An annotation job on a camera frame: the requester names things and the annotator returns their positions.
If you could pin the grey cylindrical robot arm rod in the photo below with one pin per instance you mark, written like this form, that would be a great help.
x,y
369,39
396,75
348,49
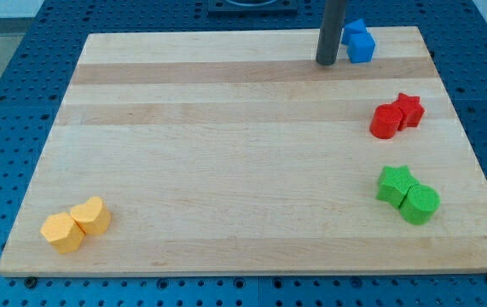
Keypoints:
x,y
330,32

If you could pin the blue block behind cube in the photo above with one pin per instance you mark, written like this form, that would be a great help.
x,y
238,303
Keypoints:
x,y
351,28

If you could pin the wooden board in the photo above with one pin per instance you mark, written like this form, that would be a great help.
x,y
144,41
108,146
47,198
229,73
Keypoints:
x,y
234,153

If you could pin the red cylinder block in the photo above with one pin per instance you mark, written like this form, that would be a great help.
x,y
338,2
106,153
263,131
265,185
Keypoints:
x,y
385,121

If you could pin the green star block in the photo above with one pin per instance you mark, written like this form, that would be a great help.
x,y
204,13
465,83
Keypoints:
x,y
394,184

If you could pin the yellow heart block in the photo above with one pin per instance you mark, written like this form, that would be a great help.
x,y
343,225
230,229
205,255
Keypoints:
x,y
93,216

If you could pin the red star block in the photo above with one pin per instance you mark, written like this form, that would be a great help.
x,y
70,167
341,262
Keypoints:
x,y
412,110

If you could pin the green cylinder block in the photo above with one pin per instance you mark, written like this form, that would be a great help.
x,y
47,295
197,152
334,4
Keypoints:
x,y
419,205

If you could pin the yellow hexagon block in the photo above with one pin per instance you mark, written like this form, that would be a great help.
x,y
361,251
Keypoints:
x,y
62,232

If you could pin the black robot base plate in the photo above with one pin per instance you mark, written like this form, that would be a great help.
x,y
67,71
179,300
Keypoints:
x,y
221,7

